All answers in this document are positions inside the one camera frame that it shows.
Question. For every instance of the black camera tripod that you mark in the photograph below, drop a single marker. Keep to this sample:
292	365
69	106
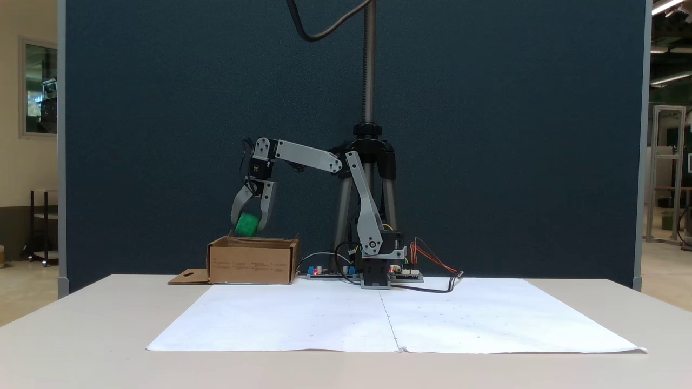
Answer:
370	65

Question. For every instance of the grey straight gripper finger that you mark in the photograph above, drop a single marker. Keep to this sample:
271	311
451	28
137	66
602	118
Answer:
268	208

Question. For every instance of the dark blue partition panel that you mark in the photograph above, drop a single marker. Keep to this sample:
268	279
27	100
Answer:
189	81

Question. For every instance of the ceiling strip light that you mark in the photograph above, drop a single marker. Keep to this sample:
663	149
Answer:
658	50
667	6
670	79

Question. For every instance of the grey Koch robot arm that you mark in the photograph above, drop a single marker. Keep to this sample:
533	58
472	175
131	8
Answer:
308	155

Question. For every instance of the green dice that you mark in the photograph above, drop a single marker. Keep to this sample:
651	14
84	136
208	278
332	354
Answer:
247	225

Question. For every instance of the green bin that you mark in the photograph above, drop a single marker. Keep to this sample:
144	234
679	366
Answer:
668	219

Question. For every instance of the framed wall window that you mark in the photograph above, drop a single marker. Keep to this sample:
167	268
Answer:
39	89

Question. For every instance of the blue circuit board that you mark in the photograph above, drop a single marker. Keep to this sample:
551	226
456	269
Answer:
330	272

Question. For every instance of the metal frame rack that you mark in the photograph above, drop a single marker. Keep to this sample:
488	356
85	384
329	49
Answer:
657	173

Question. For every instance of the white paper sheet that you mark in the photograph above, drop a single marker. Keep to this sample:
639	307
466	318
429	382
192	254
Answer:
486	319

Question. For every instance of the brown cardboard box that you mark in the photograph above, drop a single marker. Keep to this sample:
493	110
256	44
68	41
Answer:
251	265

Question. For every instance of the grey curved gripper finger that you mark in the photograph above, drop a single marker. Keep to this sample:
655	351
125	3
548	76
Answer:
235	210

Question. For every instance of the black shelf cart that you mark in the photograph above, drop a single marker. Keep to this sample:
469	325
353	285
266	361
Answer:
32	227

